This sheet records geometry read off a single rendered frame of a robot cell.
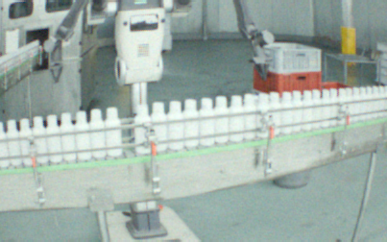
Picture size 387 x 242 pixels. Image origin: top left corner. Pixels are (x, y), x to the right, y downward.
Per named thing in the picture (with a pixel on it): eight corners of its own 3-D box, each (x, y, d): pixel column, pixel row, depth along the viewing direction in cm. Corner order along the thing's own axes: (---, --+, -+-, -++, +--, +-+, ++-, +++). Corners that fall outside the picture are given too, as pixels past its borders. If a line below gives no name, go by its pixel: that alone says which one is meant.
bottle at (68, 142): (63, 156, 155) (60, 112, 150) (77, 156, 156) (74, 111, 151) (61, 161, 149) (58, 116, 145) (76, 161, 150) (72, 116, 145)
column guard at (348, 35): (348, 65, 1068) (348, 27, 1037) (340, 63, 1103) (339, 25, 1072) (356, 66, 1082) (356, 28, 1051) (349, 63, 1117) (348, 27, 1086)
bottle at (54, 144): (48, 158, 151) (43, 115, 146) (61, 157, 154) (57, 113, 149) (50, 164, 146) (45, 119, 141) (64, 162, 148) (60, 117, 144)
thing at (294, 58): (278, 73, 378) (278, 49, 372) (251, 65, 412) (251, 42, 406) (322, 71, 407) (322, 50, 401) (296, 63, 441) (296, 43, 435)
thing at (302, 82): (278, 98, 385) (278, 73, 379) (252, 88, 420) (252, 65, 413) (322, 93, 413) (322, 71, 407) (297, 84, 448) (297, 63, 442)
